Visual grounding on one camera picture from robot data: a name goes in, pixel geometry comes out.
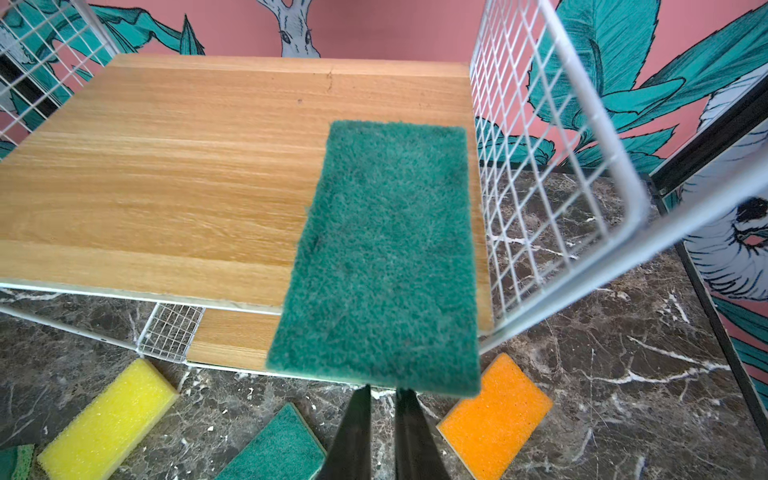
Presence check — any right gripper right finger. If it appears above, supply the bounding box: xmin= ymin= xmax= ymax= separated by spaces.
xmin=395 ymin=389 xmax=450 ymax=480

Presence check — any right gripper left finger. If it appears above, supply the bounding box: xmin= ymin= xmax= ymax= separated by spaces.
xmin=316 ymin=385 xmax=371 ymax=480

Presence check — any dark green sponge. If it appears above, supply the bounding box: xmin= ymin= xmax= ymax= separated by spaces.
xmin=266 ymin=120 xmax=481 ymax=398
xmin=216 ymin=403 xmax=326 ymax=480
xmin=0 ymin=444 xmax=35 ymax=480

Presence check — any orange sponge near shelf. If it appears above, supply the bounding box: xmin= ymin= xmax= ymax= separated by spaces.
xmin=438 ymin=353 xmax=553 ymax=480

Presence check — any yellow sponge near shelf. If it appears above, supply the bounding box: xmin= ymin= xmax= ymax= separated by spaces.
xmin=37 ymin=359 xmax=179 ymax=479

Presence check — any white wire three-tier shelf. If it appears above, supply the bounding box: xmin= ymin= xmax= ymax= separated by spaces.
xmin=1 ymin=1 xmax=767 ymax=374

